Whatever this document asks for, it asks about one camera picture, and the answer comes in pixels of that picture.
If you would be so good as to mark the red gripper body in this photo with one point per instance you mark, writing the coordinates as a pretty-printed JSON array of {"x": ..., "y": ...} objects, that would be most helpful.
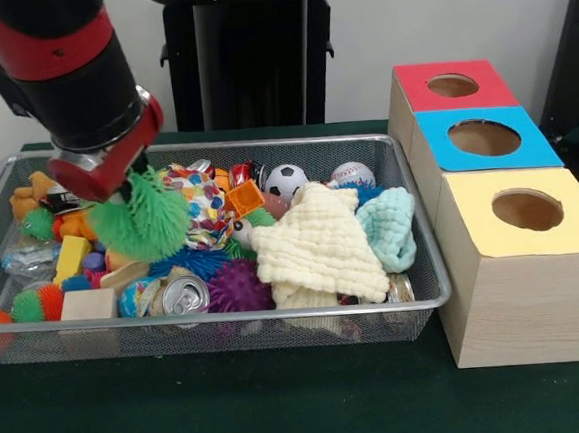
[{"x": 91, "y": 182}]

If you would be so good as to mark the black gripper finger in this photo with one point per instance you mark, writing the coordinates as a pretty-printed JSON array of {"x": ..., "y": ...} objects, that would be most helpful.
[
  {"x": 125, "y": 193},
  {"x": 141, "y": 163}
]

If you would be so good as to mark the green spiky googly-eyed toy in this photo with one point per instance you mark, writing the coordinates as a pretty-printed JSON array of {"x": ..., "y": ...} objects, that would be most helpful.
[{"x": 144, "y": 223}]

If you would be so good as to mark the colourful heart-print cloth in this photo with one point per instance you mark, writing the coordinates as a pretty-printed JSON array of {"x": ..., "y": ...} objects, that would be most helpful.
[{"x": 203, "y": 203}]

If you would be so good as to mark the crushed clear plastic bottle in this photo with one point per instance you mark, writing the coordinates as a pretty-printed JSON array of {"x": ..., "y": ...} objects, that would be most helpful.
[{"x": 29, "y": 262}]

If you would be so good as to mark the cream waffle cloth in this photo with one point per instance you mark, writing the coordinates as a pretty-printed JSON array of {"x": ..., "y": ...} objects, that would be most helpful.
[{"x": 317, "y": 244}]

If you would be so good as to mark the light blue waffle cloth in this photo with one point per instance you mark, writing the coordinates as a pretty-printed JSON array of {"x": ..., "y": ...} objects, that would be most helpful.
[{"x": 391, "y": 228}]

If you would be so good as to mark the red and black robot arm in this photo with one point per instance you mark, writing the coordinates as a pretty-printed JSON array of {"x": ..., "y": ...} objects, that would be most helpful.
[{"x": 68, "y": 78}]

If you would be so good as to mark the wooden box with three holes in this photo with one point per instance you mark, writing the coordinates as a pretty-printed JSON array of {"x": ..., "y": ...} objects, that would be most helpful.
[{"x": 527, "y": 308}]

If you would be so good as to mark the yellow wooden block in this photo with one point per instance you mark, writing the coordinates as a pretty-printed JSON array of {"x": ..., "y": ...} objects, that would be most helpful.
[{"x": 72, "y": 256}]

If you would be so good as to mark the plain wooden block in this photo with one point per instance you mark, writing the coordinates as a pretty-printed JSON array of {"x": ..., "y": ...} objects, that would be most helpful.
[{"x": 88, "y": 305}]

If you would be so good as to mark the silver drinks can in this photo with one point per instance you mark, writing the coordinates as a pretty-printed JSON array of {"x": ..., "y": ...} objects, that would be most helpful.
[{"x": 185, "y": 295}]

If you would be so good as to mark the small soccer ball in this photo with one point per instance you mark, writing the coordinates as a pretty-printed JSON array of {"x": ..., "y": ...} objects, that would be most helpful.
[{"x": 288, "y": 181}]

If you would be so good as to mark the purple spiky ball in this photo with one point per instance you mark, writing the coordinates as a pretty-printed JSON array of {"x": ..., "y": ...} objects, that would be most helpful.
[{"x": 240, "y": 288}]

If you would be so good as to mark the small white baseball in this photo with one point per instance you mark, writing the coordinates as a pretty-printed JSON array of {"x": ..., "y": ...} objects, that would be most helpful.
[{"x": 352, "y": 173}]

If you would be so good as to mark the black upright panel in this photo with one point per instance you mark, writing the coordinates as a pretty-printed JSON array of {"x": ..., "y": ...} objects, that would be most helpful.
[{"x": 572, "y": 54}]

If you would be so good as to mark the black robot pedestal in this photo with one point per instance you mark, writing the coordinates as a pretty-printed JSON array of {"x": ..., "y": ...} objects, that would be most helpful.
[{"x": 248, "y": 69}]

